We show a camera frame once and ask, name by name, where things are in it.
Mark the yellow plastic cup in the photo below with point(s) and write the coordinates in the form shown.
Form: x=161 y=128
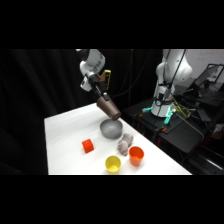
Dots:
x=113 y=165

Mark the grey bowl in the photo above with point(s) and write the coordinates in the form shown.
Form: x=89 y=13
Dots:
x=111 y=129

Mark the black robot stand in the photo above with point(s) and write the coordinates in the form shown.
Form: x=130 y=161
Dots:
x=173 y=128

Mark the grey plush toy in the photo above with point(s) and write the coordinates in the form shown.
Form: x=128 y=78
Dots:
x=124 y=144

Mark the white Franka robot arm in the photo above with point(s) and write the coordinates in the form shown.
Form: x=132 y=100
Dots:
x=166 y=71

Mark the orange plastic cup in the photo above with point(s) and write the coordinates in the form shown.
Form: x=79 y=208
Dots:
x=136 y=156

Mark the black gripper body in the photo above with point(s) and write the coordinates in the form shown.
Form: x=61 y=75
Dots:
x=94 y=82

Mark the brown plastic cup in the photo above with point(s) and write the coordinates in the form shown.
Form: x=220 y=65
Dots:
x=109 y=108

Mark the black curtain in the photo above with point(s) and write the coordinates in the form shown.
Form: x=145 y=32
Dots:
x=40 y=86

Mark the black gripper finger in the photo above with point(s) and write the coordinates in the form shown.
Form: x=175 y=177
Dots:
x=106 y=96
x=99 y=93

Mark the orange cube block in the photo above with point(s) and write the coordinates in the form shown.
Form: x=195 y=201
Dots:
x=88 y=146

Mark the yellow black wrist camera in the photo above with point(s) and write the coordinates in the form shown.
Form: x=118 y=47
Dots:
x=106 y=78

